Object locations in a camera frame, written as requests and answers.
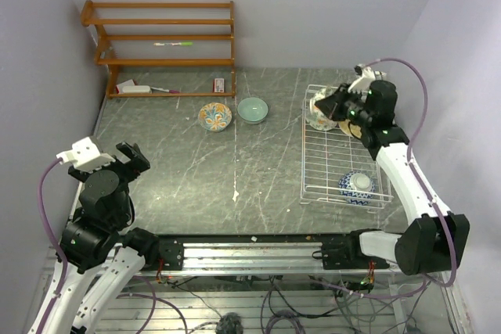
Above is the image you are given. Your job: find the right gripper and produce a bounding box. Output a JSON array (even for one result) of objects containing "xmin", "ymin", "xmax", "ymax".
[{"xmin": 314, "ymin": 83, "xmax": 372, "ymax": 128}]

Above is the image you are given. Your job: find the yellow sun blue rim bowl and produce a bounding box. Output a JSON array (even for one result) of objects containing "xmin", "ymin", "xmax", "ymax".
[{"xmin": 338, "ymin": 120, "xmax": 362, "ymax": 139}]

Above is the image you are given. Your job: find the light teal bowl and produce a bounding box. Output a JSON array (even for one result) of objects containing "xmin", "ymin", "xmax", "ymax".
[{"xmin": 237, "ymin": 97, "xmax": 269, "ymax": 124}]

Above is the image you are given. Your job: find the red patterned bowl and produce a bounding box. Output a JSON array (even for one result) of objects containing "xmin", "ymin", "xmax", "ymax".
[{"xmin": 338, "ymin": 171, "xmax": 375, "ymax": 206}]

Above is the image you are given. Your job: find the blue orange floral bowl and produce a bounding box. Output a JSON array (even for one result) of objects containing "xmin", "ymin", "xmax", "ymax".
[{"xmin": 198, "ymin": 102, "xmax": 232, "ymax": 132}]

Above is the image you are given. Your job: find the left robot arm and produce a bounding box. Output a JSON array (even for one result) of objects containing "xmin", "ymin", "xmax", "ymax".
[{"xmin": 30, "ymin": 137, "xmax": 160, "ymax": 333}]

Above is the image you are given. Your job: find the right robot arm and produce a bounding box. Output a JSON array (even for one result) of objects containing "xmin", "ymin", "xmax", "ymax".
[{"xmin": 315, "ymin": 80, "xmax": 470, "ymax": 275}]

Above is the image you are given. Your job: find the wooden shelf rack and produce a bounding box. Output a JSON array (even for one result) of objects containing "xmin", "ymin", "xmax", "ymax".
[{"xmin": 80, "ymin": 0, "xmax": 237, "ymax": 99}]

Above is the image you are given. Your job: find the white case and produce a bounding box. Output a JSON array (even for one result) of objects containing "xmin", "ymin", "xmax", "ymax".
[{"xmin": 120, "ymin": 85, "xmax": 153, "ymax": 95}]

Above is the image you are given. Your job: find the red white small box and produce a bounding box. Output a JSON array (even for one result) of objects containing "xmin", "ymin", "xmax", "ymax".
[{"xmin": 115, "ymin": 79, "xmax": 137, "ymax": 94}]

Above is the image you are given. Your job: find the pink white pen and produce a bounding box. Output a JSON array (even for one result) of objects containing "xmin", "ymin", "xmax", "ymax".
[{"xmin": 150, "ymin": 86, "xmax": 180, "ymax": 95}]

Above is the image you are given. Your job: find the red white card box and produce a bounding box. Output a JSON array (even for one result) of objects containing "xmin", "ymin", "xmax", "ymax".
[{"xmin": 213, "ymin": 77, "xmax": 225, "ymax": 93}]

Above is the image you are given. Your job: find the green white pen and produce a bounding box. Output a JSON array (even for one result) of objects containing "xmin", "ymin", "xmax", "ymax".
[{"xmin": 153, "ymin": 41, "xmax": 193, "ymax": 47}]

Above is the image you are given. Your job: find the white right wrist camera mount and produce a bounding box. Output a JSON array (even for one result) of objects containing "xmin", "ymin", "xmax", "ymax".
[{"xmin": 348, "ymin": 65, "xmax": 376, "ymax": 92}]

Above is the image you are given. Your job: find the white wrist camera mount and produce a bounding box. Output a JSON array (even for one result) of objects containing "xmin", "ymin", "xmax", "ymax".
[
  {"xmin": 348, "ymin": 65, "xmax": 376, "ymax": 92},
  {"xmin": 56, "ymin": 136, "xmax": 116, "ymax": 172}
]

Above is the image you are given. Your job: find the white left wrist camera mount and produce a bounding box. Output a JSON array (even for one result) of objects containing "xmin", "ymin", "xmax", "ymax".
[{"xmin": 56, "ymin": 136, "xmax": 116, "ymax": 172}]

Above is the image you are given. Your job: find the white wire dish rack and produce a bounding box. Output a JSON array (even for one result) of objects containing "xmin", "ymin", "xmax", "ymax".
[{"xmin": 300, "ymin": 84, "xmax": 394, "ymax": 212}]

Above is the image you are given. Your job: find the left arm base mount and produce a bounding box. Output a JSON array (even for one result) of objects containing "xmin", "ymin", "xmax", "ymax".
[{"xmin": 144, "ymin": 236, "xmax": 185, "ymax": 271}]

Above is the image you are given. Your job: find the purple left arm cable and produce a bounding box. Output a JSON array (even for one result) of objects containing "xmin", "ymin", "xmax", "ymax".
[{"xmin": 29, "ymin": 160, "xmax": 71, "ymax": 334}]

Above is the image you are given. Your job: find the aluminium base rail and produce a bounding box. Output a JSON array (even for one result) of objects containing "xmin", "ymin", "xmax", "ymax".
[{"xmin": 140, "ymin": 234, "xmax": 401, "ymax": 276}]

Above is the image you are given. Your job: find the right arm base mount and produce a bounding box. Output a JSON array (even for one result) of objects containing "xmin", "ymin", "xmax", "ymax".
[{"xmin": 312, "ymin": 237, "xmax": 390, "ymax": 270}]

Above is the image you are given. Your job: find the floor cable bundle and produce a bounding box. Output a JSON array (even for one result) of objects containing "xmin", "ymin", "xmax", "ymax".
[{"xmin": 93, "ymin": 271, "xmax": 439, "ymax": 334}]

